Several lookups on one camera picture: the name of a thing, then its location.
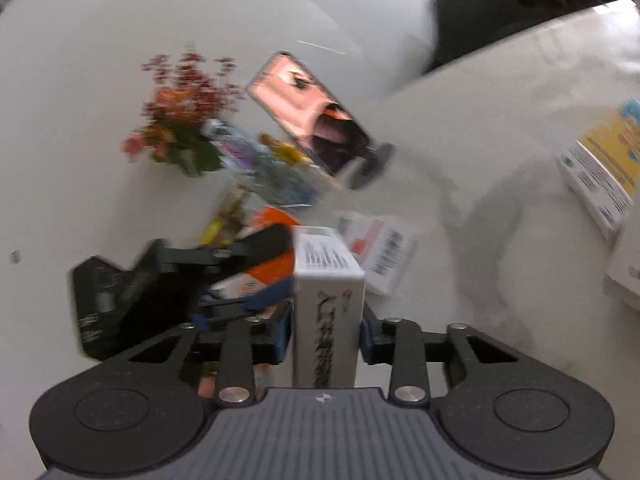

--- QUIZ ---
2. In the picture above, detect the orange tissue pack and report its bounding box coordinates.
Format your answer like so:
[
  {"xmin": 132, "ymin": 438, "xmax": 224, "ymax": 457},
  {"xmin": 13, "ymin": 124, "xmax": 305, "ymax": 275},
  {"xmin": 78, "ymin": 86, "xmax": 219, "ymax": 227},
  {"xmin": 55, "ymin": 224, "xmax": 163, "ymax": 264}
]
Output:
[{"xmin": 209, "ymin": 206, "xmax": 304, "ymax": 302}]

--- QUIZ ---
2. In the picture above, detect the clear plastic water bottle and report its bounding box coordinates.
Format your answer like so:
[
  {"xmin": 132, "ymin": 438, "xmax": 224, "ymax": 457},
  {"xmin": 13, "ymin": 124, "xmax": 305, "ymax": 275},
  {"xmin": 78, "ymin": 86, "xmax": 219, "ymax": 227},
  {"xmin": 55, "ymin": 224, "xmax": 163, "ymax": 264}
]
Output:
[{"xmin": 202, "ymin": 119, "xmax": 318, "ymax": 209}]

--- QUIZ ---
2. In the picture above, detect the white box blue circle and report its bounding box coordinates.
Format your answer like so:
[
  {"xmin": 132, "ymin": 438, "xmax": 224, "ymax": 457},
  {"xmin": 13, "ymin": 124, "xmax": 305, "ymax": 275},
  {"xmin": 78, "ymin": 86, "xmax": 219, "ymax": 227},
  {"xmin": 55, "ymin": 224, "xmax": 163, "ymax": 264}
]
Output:
[{"xmin": 293, "ymin": 226, "xmax": 366, "ymax": 389}]

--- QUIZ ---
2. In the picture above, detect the strawberry cefaclor medicine box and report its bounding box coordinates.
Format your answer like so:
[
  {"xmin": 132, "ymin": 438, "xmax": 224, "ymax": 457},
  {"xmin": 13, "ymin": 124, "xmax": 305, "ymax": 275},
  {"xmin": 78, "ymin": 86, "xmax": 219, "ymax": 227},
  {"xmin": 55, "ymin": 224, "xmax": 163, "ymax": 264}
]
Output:
[{"xmin": 336, "ymin": 211, "xmax": 416, "ymax": 297}]

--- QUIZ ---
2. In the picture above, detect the black round phone stand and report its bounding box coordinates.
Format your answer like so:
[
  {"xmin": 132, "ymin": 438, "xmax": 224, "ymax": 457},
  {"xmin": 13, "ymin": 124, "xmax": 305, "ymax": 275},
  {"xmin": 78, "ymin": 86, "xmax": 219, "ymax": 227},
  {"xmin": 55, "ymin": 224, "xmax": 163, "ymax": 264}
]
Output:
[{"xmin": 347, "ymin": 143, "xmax": 396, "ymax": 191}]

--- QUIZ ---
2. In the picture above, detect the smartphone on stand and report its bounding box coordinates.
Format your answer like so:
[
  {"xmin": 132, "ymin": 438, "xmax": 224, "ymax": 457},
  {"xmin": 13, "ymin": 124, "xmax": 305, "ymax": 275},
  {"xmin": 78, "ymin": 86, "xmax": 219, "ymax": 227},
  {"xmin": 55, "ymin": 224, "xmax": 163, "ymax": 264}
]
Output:
[{"xmin": 246, "ymin": 51, "xmax": 371, "ymax": 176}]

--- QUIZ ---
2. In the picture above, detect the red orange flower bouquet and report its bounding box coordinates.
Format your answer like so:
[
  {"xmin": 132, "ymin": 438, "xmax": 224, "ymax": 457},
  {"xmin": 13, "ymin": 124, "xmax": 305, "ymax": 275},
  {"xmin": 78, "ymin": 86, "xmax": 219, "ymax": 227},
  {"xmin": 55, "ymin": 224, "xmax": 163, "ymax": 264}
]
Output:
[{"xmin": 122, "ymin": 47, "xmax": 243, "ymax": 177}]

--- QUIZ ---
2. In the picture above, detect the white blue medicine box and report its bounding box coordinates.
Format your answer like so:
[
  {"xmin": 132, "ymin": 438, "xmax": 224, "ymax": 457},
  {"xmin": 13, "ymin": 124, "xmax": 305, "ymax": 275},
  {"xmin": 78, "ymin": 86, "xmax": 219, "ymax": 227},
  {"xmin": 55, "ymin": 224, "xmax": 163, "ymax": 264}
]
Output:
[{"xmin": 602, "ymin": 209, "xmax": 640, "ymax": 313}]

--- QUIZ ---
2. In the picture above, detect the yellow blue medicine box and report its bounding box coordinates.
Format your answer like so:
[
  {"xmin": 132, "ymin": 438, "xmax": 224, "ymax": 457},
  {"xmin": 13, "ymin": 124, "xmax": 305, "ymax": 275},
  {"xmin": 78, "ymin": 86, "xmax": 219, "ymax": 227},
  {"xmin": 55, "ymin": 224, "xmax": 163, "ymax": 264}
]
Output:
[{"xmin": 558, "ymin": 99, "xmax": 639, "ymax": 243}]

